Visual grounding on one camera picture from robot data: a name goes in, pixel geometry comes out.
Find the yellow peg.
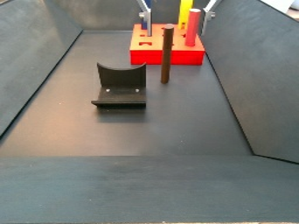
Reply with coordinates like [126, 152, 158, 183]
[177, 0, 193, 30]

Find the dark brown oval peg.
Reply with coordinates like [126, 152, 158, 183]
[161, 24, 173, 84]

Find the pink hexagonal peg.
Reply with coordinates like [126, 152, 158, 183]
[184, 9, 201, 46]

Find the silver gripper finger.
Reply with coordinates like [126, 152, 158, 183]
[200, 0, 220, 36]
[136, 0, 152, 37]

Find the black curved stand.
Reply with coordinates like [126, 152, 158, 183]
[90, 64, 145, 108]

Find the blue peg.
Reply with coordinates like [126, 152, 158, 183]
[140, 0, 150, 30]

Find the red peg board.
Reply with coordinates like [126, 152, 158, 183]
[129, 24, 205, 66]

